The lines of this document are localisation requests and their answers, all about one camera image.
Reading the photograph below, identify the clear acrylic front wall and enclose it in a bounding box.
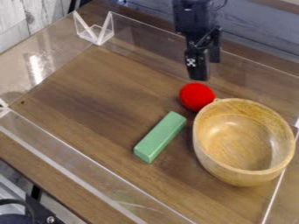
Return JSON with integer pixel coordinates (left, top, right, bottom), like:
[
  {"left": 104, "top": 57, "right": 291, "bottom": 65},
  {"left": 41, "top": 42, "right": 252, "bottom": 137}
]
[{"left": 0, "top": 108, "right": 195, "bottom": 224}]

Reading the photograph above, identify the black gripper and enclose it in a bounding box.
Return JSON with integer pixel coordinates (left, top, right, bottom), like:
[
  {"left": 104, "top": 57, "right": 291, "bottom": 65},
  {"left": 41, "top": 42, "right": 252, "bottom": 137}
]
[{"left": 172, "top": 0, "right": 221, "bottom": 81}]

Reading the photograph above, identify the green rectangular block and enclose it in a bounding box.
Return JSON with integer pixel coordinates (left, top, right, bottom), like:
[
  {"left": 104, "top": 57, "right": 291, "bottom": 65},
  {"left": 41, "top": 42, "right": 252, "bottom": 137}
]
[{"left": 133, "top": 111, "right": 187, "bottom": 164}]

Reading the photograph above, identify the clear acrylic back wall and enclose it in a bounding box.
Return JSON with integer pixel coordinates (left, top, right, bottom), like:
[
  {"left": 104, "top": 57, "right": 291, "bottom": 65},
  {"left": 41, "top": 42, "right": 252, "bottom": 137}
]
[{"left": 109, "top": 13, "right": 299, "bottom": 119}]

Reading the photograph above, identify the black metal mount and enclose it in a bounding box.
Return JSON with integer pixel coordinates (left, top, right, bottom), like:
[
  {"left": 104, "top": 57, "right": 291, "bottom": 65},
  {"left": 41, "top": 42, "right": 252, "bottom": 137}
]
[{"left": 0, "top": 185, "right": 68, "bottom": 224}]

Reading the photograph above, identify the clear acrylic corner bracket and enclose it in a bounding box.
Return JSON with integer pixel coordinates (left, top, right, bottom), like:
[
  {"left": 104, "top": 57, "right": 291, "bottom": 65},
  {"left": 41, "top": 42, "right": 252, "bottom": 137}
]
[{"left": 72, "top": 11, "right": 115, "bottom": 46}]

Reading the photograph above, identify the wooden bowl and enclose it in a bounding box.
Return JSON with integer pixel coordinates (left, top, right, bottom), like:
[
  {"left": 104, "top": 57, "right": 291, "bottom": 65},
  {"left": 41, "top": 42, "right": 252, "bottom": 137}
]
[{"left": 192, "top": 98, "right": 295, "bottom": 186}]

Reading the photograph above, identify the clear acrylic wall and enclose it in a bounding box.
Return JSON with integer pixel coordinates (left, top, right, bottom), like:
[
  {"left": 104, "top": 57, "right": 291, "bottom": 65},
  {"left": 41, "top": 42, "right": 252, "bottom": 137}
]
[
  {"left": 0, "top": 108, "right": 195, "bottom": 224},
  {"left": 109, "top": 13, "right": 299, "bottom": 119}
]

